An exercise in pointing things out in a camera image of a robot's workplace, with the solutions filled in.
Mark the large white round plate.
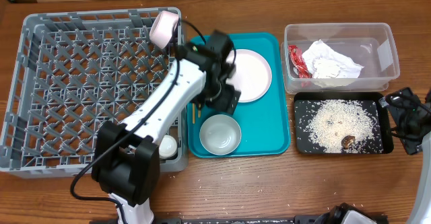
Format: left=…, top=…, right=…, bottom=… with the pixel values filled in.
left=226, top=49, right=272, bottom=103

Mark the teal plastic serving tray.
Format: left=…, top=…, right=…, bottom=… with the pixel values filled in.
left=187, top=32, right=291, bottom=158

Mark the grey-white round bowl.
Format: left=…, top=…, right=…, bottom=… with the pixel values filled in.
left=199, top=114, right=242, bottom=156

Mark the brown food scrap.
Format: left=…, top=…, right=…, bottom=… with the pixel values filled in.
left=341, top=135, right=356, bottom=149

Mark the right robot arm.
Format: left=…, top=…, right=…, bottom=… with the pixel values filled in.
left=379, top=87, right=430, bottom=224

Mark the black rectangular waste tray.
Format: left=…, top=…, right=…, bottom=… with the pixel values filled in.
left=294, top=92, right=394, bottom=154

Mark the rice pile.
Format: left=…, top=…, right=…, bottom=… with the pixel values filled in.
left=294, top=100, right=383, bottom=154

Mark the red snack wrapper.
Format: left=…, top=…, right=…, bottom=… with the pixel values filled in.
left=288, top=45, right=312, bottom=79

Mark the white napkin waste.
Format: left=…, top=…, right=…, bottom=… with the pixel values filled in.
left=302, top=40, right=364, bottom=87

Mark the grey plastic dish rack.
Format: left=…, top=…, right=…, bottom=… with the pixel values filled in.
left=1, top=7, right=174, bottom=178

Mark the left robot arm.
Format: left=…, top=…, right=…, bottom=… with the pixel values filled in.
left=91, top=44, right=240, bottom=223

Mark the white paper cup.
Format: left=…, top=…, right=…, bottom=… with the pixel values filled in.
left=159, top=135, right=178, bottom=159

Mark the pink round bowl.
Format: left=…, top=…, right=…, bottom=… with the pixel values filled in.
left=150, top=11, right=179, bottom=49

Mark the clear plastic waste bin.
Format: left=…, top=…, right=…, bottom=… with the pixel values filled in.
left=281, top=23, right=400, bottom=94

